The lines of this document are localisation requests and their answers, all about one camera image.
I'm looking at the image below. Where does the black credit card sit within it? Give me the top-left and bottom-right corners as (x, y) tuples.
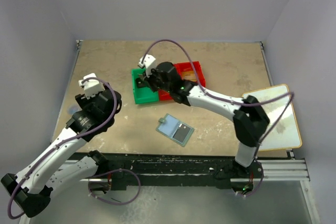
(135, 74), (148, 88)
(173, 124), (191, 143)

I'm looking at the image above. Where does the gold credit card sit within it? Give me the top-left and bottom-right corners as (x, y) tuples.
(181, 70), (197, 82)

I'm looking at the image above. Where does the green card holder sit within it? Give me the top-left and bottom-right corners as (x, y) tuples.
(156, 114), (194, 147)

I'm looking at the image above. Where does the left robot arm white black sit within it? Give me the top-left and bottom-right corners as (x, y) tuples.
(1, 89), (122, 219)

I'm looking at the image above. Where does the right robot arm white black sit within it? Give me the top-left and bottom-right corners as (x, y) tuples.
(143, 62), (270, 177)

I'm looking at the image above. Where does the middle red plastic bin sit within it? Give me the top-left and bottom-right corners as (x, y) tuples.
(158, 90), (173, 101)

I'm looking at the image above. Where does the red plastic bin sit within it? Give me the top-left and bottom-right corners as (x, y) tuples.
(174, 61), (206, 87)
(158, 90), (173, 101)

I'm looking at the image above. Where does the right red plastic bin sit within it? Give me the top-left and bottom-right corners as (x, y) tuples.
(174, 61), (206, 87)

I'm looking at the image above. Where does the green plastic bin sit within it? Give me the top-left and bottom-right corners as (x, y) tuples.
(131, 68), (159, 104)

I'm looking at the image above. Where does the white tray with gold rim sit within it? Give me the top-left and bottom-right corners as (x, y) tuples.
(243, 84), (302, 151)

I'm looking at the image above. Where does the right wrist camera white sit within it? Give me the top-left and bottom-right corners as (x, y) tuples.
(138, 54), (157, 77)

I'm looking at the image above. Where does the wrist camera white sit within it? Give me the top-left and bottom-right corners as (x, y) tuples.
(138, 54), (157, 77)
(78, 73), (104, 99)

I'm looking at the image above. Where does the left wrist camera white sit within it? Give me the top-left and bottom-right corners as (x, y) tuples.
(78, 73), (104, 99)

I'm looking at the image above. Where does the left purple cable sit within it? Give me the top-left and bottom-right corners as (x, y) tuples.
(7, 77), (118, 219)

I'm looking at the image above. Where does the purple cable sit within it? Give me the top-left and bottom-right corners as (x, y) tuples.
(7, 77), (118, 219)
(145, 39), (295, 146)

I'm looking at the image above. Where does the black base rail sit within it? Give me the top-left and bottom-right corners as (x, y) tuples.
(87, 151), (264, 190)

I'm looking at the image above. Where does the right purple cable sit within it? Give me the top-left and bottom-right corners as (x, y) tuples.
(145, 39), (295, 146)

